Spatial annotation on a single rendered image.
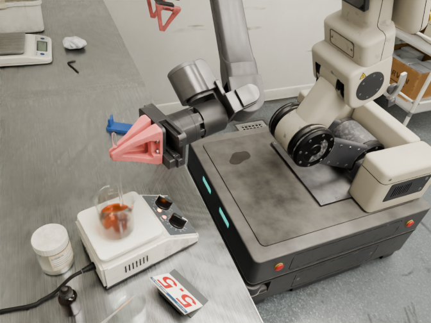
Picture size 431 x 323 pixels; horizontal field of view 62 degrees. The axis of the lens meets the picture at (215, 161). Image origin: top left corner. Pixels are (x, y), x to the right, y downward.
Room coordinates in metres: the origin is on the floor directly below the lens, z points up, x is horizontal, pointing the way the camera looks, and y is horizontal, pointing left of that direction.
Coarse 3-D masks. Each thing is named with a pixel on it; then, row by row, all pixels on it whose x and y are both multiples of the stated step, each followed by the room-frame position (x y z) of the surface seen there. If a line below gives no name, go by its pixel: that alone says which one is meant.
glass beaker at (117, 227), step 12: (108, 192) 0.41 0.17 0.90; (132, 192) 0.41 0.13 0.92; (96, 204) 0.38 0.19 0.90; (108, 204) 0.41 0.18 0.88; (132, 204) 0.39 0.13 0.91; (108, 216) 0.36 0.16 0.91; (120, 216) 0.36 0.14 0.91; (132, 216) 0.38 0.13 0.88; (108, 228) 0.36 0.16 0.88; (120, 228) 0.36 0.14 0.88; (132, 228) 0.38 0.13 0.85; (108, 240) 0.36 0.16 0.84; (120, 240) 0.36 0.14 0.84
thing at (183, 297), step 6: (162, 276) 0.35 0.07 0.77; (168, 276) 0.35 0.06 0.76; (162, 282) 0.33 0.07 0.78; (168, 282) 0.34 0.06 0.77; (174, 282) 0.34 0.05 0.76; (168, 288) 0.32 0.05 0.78; (174, 288) 0.33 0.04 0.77; (180, 288) 0.33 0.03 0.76; (174, 294) 0.31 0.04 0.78; (180, 294) 0.32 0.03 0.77; (186, 294) 0.32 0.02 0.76; (180, 300) 0.30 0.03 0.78; (186, 300) 0.31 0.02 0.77; (192, 300) 0.31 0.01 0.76; (186, 306) 0.29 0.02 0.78; (192, 306) 0.30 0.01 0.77
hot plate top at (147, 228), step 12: (144, 204) 0.45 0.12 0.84; (84, 216) 0.41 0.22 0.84; (96, 216) 0.41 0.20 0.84; (144, 216) 0.42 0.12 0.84; (84, 228) 0.38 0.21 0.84; (96, 228) 0.38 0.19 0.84; (144, 228) 0.40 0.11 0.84; (156, 228) 0.40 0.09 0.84; (96, 240) 0.36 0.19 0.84; (132, 240) 0.37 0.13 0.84; (144, 240) 0.37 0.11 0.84; (96, 252) 0.34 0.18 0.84; (108, 252) 0.34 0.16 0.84; (120, 252) 0.34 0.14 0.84
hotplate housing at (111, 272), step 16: (160, 224) 0.43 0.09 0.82; (160, 240) 0.39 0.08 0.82; (176, 240) 0.41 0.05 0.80; (192, 240) 0.43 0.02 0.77; (96, 256) 0.34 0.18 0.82; (128, 256) 0.35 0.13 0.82; (144, 256) 0.36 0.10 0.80; (160, 256) 0.39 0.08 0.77; (112, 272) 0.33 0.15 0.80; (128, 272) 0.34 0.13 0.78
